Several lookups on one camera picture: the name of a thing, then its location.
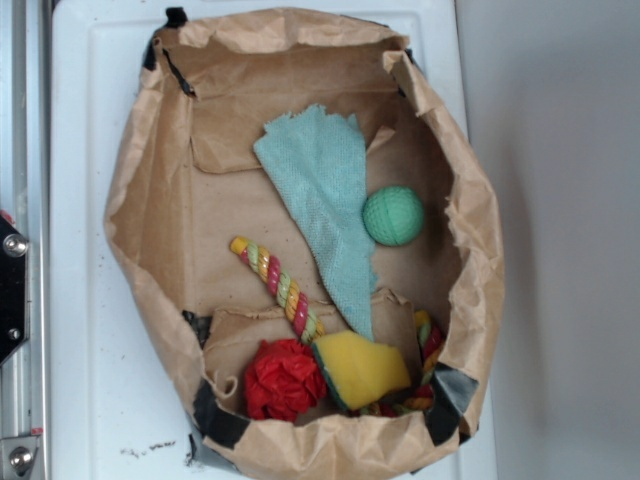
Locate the green rubber ball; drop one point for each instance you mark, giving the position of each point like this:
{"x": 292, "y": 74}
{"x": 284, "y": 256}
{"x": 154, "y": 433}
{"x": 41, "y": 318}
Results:
{"x": 394, "y": 216}

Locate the light teal cloth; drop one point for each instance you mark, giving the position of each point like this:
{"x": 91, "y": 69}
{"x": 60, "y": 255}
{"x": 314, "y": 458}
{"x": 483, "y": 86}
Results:
{"x": 317, "y": 162}

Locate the yellow green sponge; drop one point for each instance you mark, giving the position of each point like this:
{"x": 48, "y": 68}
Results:
{"x": 357, "y": 371}

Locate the brown paper bag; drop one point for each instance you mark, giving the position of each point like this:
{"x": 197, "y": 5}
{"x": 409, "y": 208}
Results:
{"x": 216, "y": 263}

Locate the red crumpled tissue ball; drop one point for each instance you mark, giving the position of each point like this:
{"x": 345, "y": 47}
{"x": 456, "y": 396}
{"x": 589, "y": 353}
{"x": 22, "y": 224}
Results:
{"x": 282, "y": 381}

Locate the black metal bracket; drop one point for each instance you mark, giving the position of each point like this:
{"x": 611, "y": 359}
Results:
{"x": 14, "y": 288}

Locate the aluminium frame rail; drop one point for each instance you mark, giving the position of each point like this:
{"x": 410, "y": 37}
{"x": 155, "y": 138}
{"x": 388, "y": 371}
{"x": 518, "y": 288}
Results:
{"x": 25, "y": 136}

